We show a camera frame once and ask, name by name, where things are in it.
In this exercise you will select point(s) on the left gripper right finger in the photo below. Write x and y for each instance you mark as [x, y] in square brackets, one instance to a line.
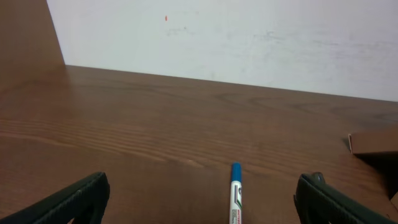
[318, 203]

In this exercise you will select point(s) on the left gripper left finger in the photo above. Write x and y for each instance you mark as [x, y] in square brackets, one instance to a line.
[82, 202]

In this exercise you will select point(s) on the blue whiteboard marker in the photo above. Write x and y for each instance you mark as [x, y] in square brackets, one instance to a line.
[235, 205]

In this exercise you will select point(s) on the open cardboard box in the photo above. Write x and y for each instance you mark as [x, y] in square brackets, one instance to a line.
[378, 147]

